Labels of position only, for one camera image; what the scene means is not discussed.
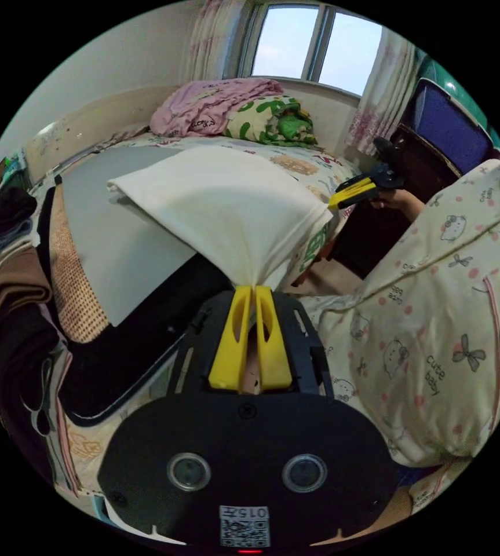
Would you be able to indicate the white t-shirt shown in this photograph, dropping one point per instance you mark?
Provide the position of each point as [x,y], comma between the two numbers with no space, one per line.
[215,204]

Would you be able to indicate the person's left hand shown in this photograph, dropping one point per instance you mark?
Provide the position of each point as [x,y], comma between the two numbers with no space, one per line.
[393,517]

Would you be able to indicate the bed with printed sheet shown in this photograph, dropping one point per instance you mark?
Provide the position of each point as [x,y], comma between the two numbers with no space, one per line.
[302,167]

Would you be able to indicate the pink folded blanket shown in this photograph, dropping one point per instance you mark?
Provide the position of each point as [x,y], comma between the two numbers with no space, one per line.
[206,106]

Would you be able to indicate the person's right hand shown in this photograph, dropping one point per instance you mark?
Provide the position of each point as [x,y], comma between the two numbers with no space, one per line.
[399,202]

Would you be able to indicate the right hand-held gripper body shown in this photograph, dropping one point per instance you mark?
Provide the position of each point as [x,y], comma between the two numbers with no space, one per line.
[388,180]

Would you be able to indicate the green patterned rolled quilt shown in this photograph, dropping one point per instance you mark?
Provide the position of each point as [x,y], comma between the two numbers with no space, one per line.
[258,121]

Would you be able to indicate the pink flowered curtain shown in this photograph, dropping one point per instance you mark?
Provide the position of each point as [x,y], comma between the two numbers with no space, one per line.
[215,39]
[380,95]

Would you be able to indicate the black pad with white edge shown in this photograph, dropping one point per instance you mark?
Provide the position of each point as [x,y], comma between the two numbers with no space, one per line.
[136,347]

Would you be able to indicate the dark wooden cupboard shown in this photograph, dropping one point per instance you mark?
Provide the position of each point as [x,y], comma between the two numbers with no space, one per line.
[380,243]

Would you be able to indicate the person's body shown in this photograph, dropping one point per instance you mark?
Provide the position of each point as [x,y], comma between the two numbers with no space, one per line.
[428,304]

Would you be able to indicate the pile of clothes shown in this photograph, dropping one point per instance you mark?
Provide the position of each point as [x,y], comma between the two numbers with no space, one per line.
[10,295]

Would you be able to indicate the grey flat folding board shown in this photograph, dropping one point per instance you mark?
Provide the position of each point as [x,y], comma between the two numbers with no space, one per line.
[102,226]

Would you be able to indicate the window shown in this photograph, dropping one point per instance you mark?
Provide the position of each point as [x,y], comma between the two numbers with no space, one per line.
[289,43]

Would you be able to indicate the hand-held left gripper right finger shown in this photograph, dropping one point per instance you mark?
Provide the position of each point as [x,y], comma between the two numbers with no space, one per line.
[276,352]

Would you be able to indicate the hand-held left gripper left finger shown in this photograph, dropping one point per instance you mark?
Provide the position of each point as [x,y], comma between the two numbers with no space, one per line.
[230,343]

